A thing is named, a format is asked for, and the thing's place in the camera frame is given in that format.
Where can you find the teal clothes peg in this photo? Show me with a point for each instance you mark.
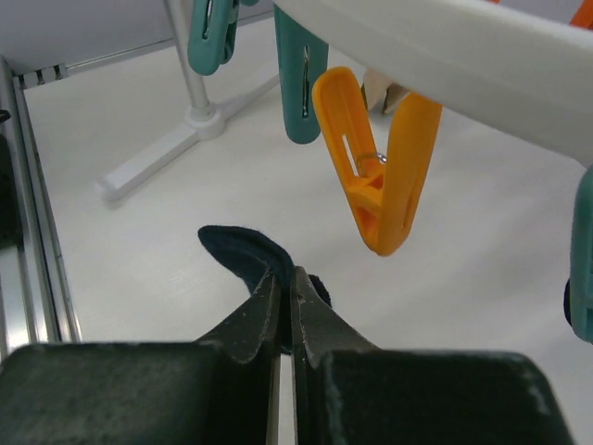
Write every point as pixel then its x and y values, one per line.
pixel 212 34
pixel 302 59
pixel 578 291

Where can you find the dark navy sock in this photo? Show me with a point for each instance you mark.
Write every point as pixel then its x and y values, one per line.
pixel 249 254

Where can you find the teal right clothes peg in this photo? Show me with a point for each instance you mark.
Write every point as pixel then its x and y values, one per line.
pixel 578 291

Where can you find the orange front clothes peg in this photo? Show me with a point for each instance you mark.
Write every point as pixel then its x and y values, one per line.
pixel 382 190

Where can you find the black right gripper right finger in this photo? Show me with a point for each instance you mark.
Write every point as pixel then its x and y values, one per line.
pixel 349 391

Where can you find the white metal drying rack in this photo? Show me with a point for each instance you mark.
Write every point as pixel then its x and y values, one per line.
pixel 204 120

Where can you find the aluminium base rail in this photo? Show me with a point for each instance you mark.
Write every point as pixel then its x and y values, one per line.
pixel 36 304

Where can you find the teal left clothes peg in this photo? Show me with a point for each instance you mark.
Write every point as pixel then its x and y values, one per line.
pixel 212 34

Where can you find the teal front clothes peg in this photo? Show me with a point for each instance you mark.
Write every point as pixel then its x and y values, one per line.
pixel 302 59

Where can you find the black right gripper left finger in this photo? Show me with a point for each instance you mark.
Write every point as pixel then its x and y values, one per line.
pixel 219 389

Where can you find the white round sock hanger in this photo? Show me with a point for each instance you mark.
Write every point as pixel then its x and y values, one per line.
pixel 521 74

